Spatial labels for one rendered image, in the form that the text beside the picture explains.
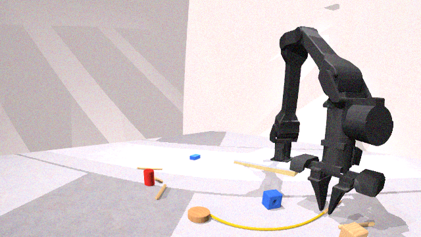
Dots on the round wooden button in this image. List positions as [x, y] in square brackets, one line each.
[198, 214]

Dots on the red cylinder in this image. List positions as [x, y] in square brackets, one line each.
[149, 177]

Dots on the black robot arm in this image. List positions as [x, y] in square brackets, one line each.
[351, 110]

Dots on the small blue block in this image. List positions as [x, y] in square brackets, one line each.
[195, 157]

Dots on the yellow string with wooden stick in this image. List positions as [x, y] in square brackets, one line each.
[279, 228]

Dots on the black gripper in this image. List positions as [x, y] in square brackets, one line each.
[336, 160]

